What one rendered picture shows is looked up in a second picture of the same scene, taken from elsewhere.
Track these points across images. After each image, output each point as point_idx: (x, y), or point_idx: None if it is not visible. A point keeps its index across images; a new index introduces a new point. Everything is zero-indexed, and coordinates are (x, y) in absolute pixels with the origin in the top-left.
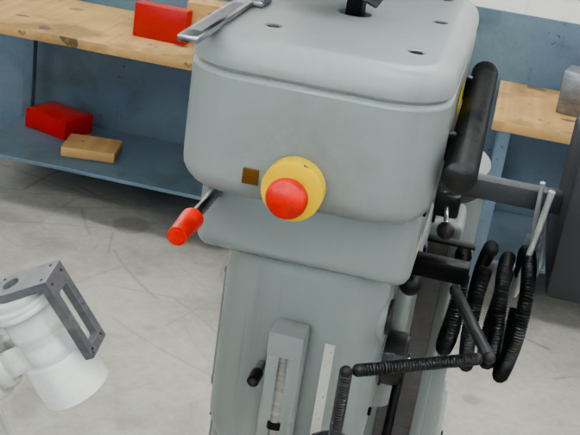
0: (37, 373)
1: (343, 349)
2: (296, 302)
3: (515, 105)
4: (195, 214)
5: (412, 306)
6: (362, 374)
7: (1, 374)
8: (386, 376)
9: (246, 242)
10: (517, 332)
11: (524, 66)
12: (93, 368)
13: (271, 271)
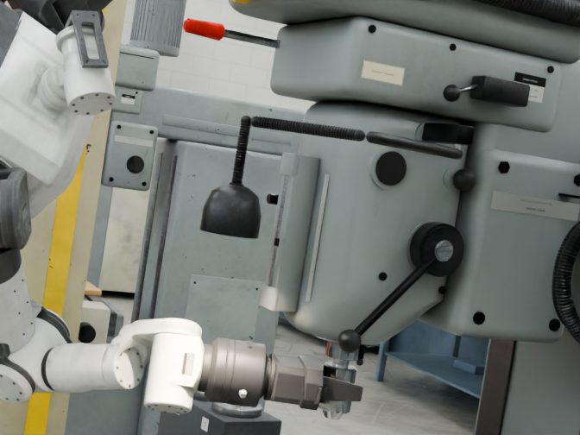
0: (62, 77)
1: (335, 179)
2: (317, 141)
3: None
4: (216, 23)
5: (504, 236)
6: (253, 121)
7: (52, 79)
8: (412, 253)
9: (283, 81)
10: None
11: None
12: (90, 80)
13: (310, 116)
